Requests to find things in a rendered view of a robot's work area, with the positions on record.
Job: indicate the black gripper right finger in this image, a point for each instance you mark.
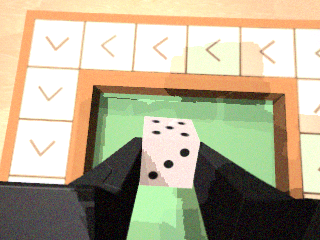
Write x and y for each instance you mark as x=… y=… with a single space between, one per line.
x=237 y=205

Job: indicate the white die with black pips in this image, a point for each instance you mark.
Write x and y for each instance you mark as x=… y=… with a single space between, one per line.
x=169 y=152

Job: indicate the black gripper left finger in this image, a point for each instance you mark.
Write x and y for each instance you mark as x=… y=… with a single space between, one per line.
x=96 y=206

